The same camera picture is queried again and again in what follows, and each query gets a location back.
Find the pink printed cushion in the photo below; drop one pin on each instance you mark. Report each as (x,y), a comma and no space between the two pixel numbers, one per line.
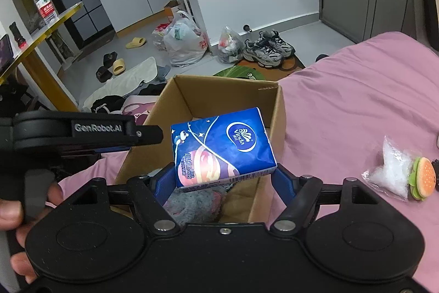
(139,109)

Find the dark round toy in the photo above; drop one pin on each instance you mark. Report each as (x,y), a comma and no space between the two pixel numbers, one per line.
(435,174)

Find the dark laptop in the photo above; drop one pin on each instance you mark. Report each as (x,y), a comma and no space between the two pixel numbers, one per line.
(5,52)

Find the black slipper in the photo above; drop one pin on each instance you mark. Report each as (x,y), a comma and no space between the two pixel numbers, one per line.
(110,58)
(104,73)

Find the brown floor mat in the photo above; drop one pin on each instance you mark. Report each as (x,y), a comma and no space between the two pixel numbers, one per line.
(291,63)

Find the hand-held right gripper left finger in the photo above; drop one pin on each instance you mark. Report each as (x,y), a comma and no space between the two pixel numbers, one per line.
(164,184)

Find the clear bag white filling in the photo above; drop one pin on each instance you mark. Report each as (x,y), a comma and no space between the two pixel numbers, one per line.
(391,173)

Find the yellow slipper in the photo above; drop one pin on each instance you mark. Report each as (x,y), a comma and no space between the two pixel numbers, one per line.
(135,42)
(119,67)

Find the burger plush toy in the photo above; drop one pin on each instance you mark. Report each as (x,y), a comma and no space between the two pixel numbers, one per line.
(422,178)

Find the yellow-edged table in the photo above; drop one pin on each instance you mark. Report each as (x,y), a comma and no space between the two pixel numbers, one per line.
(37,35)

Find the clear plastic trash bag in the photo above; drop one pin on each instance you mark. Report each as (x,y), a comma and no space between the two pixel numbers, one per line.
(230,46)

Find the blue tissue pack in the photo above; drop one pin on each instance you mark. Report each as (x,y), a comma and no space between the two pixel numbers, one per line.
(223,148)

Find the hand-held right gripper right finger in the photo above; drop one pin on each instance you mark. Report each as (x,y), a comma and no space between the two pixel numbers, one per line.
(282,184)

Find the white towel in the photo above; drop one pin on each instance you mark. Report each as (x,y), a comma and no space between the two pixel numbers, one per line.
(127,80)

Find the brown cardboard box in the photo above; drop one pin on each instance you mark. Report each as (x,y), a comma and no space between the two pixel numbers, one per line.
(192,97)

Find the small cardboard box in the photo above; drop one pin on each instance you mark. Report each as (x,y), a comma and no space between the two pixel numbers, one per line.
(171,8)

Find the black clothes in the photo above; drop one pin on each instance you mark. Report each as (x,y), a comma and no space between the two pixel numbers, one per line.
(108,104)

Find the person's left hand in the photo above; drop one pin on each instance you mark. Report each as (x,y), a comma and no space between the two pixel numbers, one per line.
(10,215)

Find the white plastic bag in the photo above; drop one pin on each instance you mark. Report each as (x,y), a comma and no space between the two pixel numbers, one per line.
(183,42)

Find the green floor mat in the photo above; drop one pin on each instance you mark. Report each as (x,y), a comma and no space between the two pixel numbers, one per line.
(236,72)

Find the plastic water bottle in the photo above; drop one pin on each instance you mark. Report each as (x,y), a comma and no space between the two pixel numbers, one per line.
(44,6)

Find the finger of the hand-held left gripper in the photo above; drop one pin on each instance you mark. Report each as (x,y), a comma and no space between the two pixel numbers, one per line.
(150,135)

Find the pink bed sheet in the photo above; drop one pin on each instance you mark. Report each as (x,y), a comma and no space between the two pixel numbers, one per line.
(343,100)

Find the grey pink plush cloth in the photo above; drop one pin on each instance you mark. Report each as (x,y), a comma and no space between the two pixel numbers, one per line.
(195,204)

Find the grey sneaker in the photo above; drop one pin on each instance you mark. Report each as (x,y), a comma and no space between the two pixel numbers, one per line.
(262,54)
(282,44)

